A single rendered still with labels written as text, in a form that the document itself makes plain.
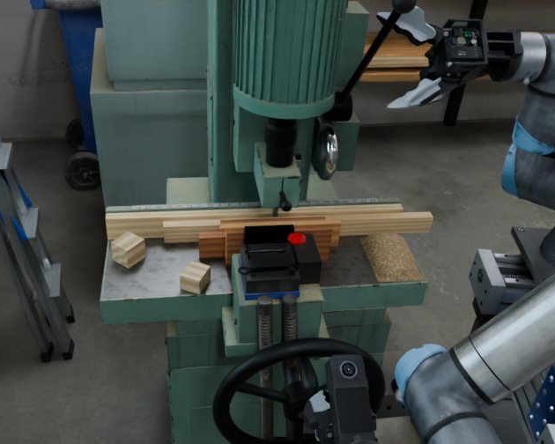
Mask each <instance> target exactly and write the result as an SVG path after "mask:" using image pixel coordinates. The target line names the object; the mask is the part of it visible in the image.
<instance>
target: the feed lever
mask: <svg viewBox="0 0 555 444"><path fill-rule="evenodd" d="M416 4H417V0H392V5H393V8H394V10H393V11H392V12H391V13H390V15H389V17H388V19H387V20H386V22H385V24H384V25H383V27H382V29H381V30H380V31H379V33H378V35H377V36H376V38H375V39H374V42H373V43H372V45H371V47H370V48H369V49H368V50H367V52H366V54H365V56H364V58H363V59H362V61H361V62H360V64H359V66H358V68H357V69H356V70H355V72H354V73H353V75H352V77H351V79H350V80H349V82H348V84H347V85H346V87H345V88H344V90H343V91H342V92H336V95H335V102H334V106H333V107H332V109H331V110H329V111H328V112H326V113H324V114H322V115H323V119H324V120H325V121H326V122H348V121H349V120H350V119H351V117H352V96H351V91H352V89H353V87H354V86H355V85H356V84H357V82H358V81H359V79H360V77H361V76H362V74H363V73H364V71H365V69H366V67H367V66H368V64H369V63H370V62H371V61H372V59H373V58H374V56H375V54H376V53H377V51H378V49H379V48H380V46H381V44H382V43H383V42H384V41H385V39H386V38H387V36H388V35H389V32H390V31H391V29H392V28H393V26H394V25H395V23H396V22H397V20H398V19H399V18H400V16H401V15H402V14H406V13H409V12H411V11H412V10H413V9H414V8H415V6H416Z"/></svg>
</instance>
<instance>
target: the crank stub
mask: <svg viewBox="0 0 555 444"><path fill-rule="evenodd" d="M299 362H300V381H301V384H302V388H303V390H304V391H306V392H307V393H308V394H313V393H315V392H316V390H317V389H318V388H319V382H318V379H317V376H316V373H315V370H314V367H313V365H312V363H311V361H310V359H309V357H302V358H300V360H299Z"/></svg>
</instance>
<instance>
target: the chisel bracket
mask: <svg viewBox="0 0 555 444"><path fill-rule="evenodd" d="M265 157H266V143H265V142H256V143H255V156H254V175H255V181H256V186H257V189H258V193H259V197H260V200H261V205H262V207H263V209H278V208H281V203H282V200H281V198H280V195H279V192H280V191H284V192H285V196H286V198H287V201H290V202H291V203H292V208H298V207H299V201H300V185H301V183H302V178H301V175H300V170H299V168H298V166H297V163H296V160H295V158H294V156H293V160H292V164H291V165H290V166H287V167H273V166H270V165H268V164H267V163H266V161H265Z"/></svg>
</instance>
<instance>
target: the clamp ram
mask: <svg viewBox="0 0 555 444"><path fill-rule="evenodd" d="M291 233H294V226H293V225H273V226H245V227H244V244H263V243H285V242H289V241H288V236H289V235H290V234H291Z"/></svg>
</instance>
